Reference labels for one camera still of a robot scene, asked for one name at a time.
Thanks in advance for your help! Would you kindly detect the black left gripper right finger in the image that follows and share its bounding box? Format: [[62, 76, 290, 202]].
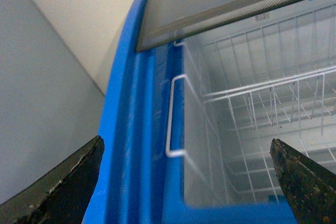
[[270, 139, 335, 223]]

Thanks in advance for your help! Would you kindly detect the white blue chest freezer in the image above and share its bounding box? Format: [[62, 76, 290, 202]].
[[85, 0, 335, 223]]

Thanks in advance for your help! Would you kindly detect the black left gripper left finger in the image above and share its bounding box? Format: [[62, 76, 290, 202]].
[[1, 135, 104, 223]]

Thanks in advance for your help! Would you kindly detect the white wire freezer basket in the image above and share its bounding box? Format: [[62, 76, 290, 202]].
[[167, 4, 335, 207]]

